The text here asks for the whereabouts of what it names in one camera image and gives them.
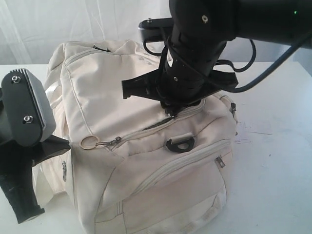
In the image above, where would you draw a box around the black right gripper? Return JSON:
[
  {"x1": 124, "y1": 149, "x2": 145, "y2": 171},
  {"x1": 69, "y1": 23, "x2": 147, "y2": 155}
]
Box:
[{"x1": 121, "y1": 61, "x2": 238, "y2": 112}]

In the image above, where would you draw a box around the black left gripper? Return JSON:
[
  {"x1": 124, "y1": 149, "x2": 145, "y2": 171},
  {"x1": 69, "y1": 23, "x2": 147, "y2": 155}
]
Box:
[{"x1": 0, "y1": 87, "x2": 71, "y2": 225}]

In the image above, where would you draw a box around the gold key ring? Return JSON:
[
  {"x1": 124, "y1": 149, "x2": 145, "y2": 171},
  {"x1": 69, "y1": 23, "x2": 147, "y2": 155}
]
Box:
[{"x1": 81, "y1": 136, "x2": 99, "y2": 150}]

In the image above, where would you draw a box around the cream white duffel bag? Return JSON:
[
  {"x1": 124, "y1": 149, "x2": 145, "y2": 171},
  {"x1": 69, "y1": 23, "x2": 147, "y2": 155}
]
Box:
[{"x1": 32, "y1": 40, "x2": 237, "y2": 234}]

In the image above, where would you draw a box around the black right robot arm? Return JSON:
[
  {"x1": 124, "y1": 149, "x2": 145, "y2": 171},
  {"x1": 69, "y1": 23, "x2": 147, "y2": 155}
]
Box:
[{"x1": 122, "y1": 0, "x2": 312, "y2": 111}]

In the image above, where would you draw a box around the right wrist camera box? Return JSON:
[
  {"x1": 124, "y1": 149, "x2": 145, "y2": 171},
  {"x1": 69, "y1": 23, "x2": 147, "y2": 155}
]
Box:
[{"x1": 138, "y1": 18, "x2": 174, "y2": 43}]

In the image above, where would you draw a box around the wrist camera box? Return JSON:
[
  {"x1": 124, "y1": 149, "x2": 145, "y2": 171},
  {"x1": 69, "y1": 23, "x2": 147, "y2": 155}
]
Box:
[
  {"x1": 0, "y1": 68, "x2": 56, "y2": 147},
  {"x1": 138, "y1": 18, "x2": 174, "y2": 43}
]

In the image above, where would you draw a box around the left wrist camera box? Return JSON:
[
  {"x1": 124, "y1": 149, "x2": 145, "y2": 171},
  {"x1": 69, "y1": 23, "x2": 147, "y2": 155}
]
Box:
[{"x1": 0, "y1": 68, "x2": 56, "y2": 147}]

